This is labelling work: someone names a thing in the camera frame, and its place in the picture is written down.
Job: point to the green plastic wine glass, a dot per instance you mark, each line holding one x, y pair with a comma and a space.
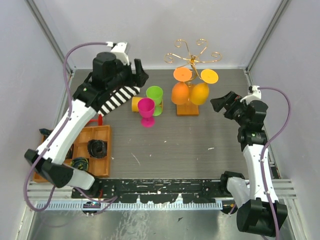
156, 94

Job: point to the wooden compartment tray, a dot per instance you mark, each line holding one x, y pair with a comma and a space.
98, 167

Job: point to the orange plastic wine glass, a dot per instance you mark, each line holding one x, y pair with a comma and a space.
180, 91

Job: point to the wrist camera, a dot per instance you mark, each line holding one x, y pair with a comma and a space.
120, 50
254, 94

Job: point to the rolled dark orange-floral tie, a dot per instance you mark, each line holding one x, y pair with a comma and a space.
45, 132

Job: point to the magenta plastic wine glass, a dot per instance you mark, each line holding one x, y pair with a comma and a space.
146, 109

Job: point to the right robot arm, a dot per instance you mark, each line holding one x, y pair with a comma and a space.
258, 208

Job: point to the gold wire wine glass rack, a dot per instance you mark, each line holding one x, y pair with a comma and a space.
192, 87

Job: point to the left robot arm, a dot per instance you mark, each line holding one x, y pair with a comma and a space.
110, 78

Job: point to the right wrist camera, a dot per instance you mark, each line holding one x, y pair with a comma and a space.
254, 94

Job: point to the black white striped cloth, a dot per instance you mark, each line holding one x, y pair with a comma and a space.
119, 97

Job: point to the yellow plastic wine glass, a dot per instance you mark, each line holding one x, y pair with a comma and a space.
134, 103

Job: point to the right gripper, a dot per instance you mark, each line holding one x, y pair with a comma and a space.
233, 101

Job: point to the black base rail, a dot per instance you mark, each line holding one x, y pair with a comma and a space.
160, 190

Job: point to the rolled blue-yellow tie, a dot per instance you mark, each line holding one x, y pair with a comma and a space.
80, 163

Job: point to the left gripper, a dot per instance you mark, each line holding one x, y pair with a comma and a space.
138, 79

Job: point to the red plastic wine glass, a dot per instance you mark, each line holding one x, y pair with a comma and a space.
98, 120

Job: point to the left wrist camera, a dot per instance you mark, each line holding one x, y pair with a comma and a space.
120, 50

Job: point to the white slotted cable duct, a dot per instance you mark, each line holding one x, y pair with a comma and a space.
73, 205

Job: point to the yellow-orange plastic wine glass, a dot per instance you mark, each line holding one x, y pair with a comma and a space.
200, 91

